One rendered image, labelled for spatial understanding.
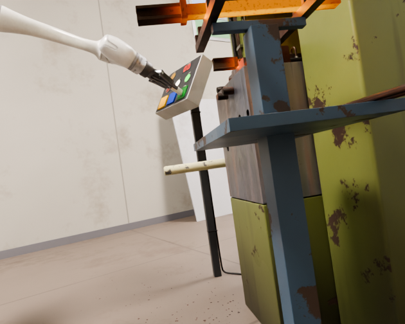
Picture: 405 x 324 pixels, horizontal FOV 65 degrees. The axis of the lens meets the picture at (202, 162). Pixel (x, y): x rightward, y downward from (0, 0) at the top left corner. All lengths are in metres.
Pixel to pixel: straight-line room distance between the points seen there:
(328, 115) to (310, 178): 0.59
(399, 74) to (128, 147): 3.34
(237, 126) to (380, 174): 0.51
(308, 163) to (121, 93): 3.22
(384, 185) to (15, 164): 3.39
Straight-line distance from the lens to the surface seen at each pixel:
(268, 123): 0.48
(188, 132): 3.95
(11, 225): 3.74
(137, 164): 3.96
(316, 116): 0.52
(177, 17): 0.71
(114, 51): 1.53
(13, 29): 1.54
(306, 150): 1.09
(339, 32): 0.98
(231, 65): 1.29
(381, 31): 0.98
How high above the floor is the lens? 0.61
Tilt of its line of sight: 1 degrees up
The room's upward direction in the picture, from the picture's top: 8 degrees counter-clockwise
